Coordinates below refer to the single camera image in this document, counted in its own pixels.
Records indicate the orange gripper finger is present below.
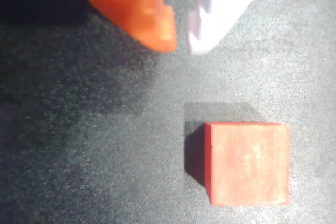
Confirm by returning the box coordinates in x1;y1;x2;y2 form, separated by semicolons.
72;0;179;52

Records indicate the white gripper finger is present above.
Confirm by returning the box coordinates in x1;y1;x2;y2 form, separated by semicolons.
187;0;274;56

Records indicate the red cube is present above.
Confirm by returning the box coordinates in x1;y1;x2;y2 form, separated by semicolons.
204;122;291;207

